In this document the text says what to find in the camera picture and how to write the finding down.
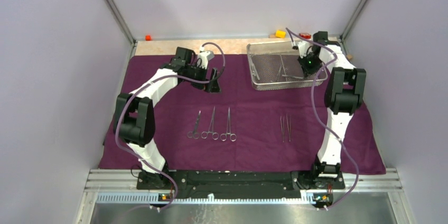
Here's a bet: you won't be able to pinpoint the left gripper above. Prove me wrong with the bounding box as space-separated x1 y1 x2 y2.
185 62 220 93

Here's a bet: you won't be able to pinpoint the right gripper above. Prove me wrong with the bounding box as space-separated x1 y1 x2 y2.
297 52 323 79

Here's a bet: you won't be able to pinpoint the metal mesh instrument tray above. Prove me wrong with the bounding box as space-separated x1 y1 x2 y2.
247 41 314 90

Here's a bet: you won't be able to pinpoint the steel forceps clamp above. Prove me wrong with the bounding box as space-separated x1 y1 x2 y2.
201 107 219 141

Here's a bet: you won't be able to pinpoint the steel needle holder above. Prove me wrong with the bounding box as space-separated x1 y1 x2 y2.
286 114 291 142

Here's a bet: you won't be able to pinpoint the steel curved tweezers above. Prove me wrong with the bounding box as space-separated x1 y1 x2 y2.
280 116 285 143

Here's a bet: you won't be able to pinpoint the small steel hemostat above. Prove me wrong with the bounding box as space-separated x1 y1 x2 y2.
276 66 282 82

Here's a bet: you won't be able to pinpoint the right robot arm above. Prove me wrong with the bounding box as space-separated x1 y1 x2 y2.
298 31 367 188

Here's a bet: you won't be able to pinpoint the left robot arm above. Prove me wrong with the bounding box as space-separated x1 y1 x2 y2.
113 45 223 189

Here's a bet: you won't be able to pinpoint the red small block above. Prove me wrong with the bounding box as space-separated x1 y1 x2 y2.
299 32 312 40

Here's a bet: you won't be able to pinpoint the yellow small block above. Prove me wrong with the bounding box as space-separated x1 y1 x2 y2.
275 30 286 39

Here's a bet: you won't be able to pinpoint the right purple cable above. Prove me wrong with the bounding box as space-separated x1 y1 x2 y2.
285 27 360 211

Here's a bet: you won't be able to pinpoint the purple cable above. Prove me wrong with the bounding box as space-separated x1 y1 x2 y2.
285 27 360 211
115 42 226 212

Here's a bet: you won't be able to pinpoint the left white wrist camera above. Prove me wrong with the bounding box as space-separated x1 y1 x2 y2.
195 46 214 69

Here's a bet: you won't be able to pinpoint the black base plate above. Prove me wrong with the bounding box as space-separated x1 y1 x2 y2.
136 170 346 199

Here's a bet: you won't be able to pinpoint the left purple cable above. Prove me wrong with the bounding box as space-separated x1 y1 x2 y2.
115 42 226 212

